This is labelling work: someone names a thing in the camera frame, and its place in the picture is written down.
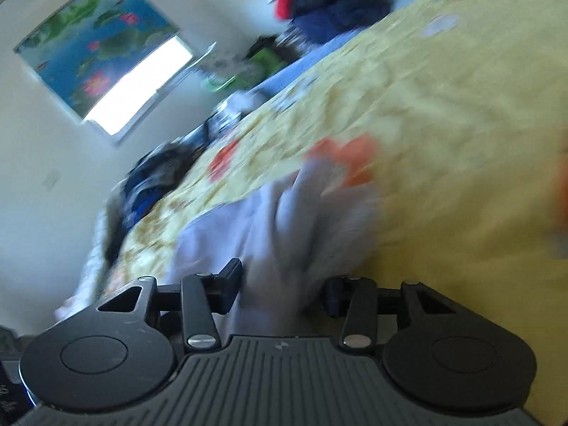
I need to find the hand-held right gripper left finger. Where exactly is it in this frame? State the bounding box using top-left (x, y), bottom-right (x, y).
top-left (95, 257), bottom-right (244, 350)

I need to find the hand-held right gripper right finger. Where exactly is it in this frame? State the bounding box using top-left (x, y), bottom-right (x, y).
top-left (321, 276), bottom-right (463, 349)

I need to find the white small garment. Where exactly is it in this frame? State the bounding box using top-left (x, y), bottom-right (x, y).
top-left (163, 159), bottom-right (383, 339)

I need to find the dark cloth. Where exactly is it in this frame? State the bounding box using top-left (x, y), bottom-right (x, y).
top-left (104, 141), bottom-right (202, 260)

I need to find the black and white printed cloth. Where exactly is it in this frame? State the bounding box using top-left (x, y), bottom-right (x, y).
top-left (205, 91), bottom-right (258, 136)

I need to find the yellow carrot print blanket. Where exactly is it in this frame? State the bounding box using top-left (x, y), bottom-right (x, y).
top-left (104, 0), bottom-right (568, 413)

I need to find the window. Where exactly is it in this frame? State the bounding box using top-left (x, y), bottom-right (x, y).
top-left (83, 34), bottom-right (195, 137)

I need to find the green plastic chair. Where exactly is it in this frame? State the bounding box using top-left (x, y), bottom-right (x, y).
top-left (200, 47), bottom-right (287, 93)

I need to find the blue bed sheet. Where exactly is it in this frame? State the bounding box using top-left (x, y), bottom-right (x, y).
top-left (255, 31), bottom-right (371, 99)

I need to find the lotus print roller blind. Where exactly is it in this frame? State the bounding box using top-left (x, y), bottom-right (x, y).
top-left (13, 0), bottom-right (180, 120)

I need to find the dark blue jacket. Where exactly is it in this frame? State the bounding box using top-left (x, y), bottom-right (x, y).
top-left (290, 0), bottom-right (402, 46)

